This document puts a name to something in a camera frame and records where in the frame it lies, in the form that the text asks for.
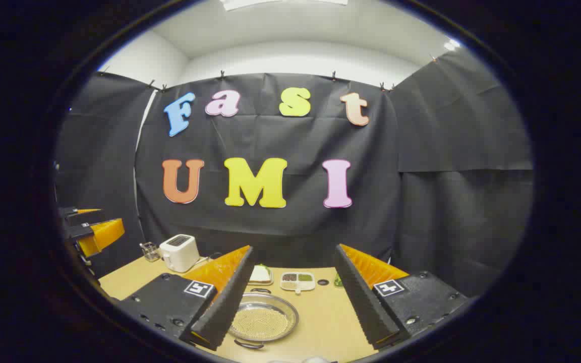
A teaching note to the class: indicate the ceiling light panel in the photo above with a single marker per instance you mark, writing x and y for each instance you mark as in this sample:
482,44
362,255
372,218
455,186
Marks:
280,4

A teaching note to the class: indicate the white divided bean tray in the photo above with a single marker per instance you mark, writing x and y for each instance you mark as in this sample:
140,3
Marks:
298,281

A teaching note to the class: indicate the white sandwich plate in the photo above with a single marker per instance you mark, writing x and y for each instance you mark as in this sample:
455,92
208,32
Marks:
261,283

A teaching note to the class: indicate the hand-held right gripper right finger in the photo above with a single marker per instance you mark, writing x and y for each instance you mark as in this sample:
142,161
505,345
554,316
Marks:
363,302

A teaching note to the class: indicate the pile of soybeans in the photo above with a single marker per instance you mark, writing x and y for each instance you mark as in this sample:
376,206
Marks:
260,323

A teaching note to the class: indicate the white toaster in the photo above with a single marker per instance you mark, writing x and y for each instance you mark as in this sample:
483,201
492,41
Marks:
179,252

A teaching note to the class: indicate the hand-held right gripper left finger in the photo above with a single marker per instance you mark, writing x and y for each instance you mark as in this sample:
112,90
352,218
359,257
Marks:
230,302

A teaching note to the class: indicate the sandwich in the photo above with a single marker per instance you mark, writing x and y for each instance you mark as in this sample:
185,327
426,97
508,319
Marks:
260,274

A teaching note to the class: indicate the stainless steel pot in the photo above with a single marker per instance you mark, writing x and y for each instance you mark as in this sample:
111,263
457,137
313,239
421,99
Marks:
280,307

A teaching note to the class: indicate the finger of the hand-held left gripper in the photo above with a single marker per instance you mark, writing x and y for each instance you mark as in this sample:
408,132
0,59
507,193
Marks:
68,212
81,231

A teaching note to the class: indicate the green label drink bottle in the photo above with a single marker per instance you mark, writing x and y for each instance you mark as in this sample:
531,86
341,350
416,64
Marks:
338,280

